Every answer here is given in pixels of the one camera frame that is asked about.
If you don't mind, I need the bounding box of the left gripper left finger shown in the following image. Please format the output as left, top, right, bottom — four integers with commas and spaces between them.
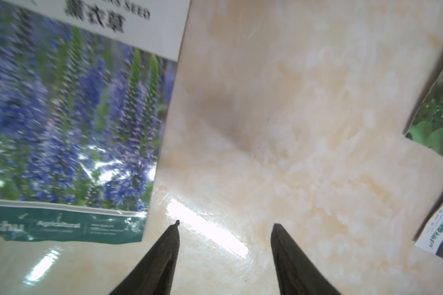
110, 221, 180, 295

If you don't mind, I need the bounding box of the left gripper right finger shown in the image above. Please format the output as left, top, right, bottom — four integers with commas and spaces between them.
271, 223, 339, 295

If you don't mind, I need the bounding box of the lavender seed packet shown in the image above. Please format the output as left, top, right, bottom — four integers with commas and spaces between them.
0, 0, 190, 245

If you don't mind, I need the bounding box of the green gourd packet rear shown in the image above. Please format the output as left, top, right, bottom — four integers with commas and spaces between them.
405, 66, 443, 157

